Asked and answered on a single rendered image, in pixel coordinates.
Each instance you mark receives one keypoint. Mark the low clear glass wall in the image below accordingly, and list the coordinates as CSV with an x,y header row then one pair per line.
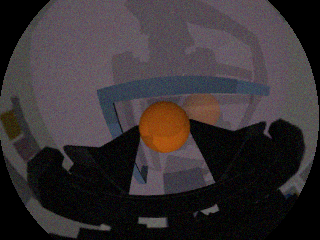
x,y
124,112

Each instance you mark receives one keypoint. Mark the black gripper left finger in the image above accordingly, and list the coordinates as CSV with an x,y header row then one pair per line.
x,y
115,159

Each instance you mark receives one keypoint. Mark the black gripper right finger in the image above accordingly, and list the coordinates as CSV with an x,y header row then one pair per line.
x,y
220,147

